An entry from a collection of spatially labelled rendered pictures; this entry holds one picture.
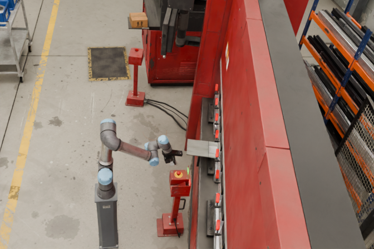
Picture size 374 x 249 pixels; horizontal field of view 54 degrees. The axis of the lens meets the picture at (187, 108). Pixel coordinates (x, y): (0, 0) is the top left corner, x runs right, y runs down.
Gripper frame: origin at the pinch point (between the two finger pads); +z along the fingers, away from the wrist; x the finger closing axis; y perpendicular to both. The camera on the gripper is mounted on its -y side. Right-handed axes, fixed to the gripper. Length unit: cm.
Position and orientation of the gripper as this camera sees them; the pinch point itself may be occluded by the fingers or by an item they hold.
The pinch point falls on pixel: (176, 164)
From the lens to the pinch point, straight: 312.4
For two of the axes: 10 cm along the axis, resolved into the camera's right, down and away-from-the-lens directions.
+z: 2.3, 7.0, 6.7
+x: 1.3, 6.6, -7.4
